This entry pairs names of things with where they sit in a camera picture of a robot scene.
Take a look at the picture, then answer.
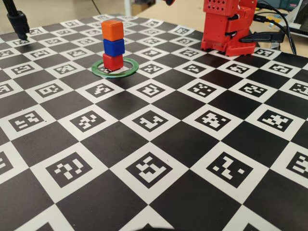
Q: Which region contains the orange cube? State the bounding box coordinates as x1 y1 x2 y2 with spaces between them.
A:
101 20 124 41

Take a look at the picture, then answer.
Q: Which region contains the blue cube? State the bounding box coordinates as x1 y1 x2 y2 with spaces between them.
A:
103 38 125 57

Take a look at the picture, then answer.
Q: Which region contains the red cube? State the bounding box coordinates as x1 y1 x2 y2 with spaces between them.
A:
103 53 124 72

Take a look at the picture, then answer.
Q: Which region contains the red robot base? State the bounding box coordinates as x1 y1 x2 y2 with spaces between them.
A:
200 36 256 58

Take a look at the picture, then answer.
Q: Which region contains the cardboard box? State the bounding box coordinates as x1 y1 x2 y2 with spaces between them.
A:
131 2 150 13

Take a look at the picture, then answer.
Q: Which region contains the black USB plug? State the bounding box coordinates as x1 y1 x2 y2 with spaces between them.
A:
254 14 271 24

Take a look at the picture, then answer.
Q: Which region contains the green box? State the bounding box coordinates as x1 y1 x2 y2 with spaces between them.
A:
279 0 299 9

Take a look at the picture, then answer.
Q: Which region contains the grey laptop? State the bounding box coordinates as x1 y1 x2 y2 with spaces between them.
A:
287 0 308 37

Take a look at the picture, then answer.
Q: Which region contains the black white marker board mat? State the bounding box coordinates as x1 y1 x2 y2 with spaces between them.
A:
0 14 308 231

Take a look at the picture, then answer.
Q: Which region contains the black floor cable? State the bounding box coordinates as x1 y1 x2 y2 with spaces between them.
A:
90 0 102 14

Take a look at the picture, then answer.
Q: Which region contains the green ring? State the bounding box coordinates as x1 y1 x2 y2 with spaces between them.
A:
91 57 140 79

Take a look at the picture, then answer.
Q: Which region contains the black cable connector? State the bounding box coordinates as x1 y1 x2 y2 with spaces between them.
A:
240 31 287 44

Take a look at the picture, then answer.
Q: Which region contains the thick black cable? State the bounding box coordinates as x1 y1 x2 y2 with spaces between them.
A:
256 0 298 55

